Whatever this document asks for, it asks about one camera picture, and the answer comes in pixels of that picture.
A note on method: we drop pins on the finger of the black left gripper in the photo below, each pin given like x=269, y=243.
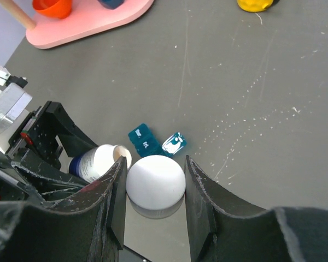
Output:
x=49, y=182

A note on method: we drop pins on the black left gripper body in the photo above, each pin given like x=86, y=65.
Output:
x=47, y=132

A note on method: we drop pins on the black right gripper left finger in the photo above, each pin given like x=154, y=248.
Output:
x=86, y=226

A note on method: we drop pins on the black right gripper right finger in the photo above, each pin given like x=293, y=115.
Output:
x=223, y=227

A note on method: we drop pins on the white pill bottle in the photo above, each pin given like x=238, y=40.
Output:
x=93, y=164

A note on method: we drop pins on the white bottle cap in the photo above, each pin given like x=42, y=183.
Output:
x=156, y=186

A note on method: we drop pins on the teal pill organizer box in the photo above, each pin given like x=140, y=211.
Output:
x=146, y=143

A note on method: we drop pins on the orange plastic bowl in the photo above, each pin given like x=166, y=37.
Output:
x=59, y=9

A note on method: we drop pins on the pink three-tier wooden shelf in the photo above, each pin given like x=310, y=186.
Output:
x=87, y=18

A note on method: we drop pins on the dark blue faceted cup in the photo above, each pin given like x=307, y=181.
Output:
x=111, y=4

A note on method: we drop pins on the yellow mug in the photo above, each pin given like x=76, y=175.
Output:
x=255, y=6

